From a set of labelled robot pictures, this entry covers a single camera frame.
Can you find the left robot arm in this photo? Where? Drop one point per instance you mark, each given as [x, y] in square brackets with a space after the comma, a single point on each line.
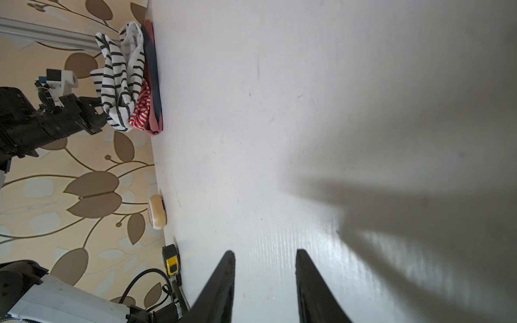
[28, 292]

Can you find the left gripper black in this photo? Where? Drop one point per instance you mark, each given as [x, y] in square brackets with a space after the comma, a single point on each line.
[25, 129]

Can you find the black white striped tank top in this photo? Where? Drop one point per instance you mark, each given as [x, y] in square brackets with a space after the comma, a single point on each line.
[118, 84]

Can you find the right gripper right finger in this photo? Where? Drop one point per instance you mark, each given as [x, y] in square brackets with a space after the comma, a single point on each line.
[316, 303]

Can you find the yellow black tape measure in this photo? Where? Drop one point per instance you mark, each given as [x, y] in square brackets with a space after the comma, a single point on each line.
[171, 258]

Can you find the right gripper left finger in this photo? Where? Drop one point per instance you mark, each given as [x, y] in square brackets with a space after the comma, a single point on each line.
[215, 302]

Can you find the round pink tape roll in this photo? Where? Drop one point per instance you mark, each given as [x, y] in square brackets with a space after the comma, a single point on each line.
[156, 212]

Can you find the red striped folded tank top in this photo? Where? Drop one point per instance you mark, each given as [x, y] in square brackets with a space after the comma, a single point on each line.
[147, 115]

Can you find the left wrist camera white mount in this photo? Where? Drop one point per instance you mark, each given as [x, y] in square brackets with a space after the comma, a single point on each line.
[56, 83]

